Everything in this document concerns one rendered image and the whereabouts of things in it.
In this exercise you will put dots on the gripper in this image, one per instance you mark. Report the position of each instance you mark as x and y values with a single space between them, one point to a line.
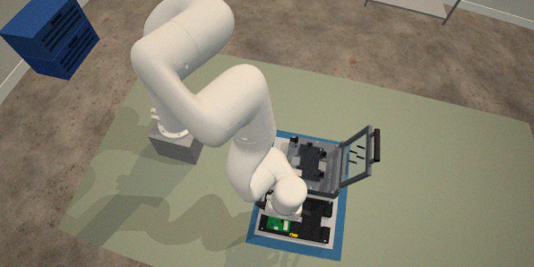
269 211

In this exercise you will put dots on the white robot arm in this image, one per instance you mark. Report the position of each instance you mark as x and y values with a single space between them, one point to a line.
236 103

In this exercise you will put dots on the green circuit board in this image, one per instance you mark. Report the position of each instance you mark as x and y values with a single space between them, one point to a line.
278 224

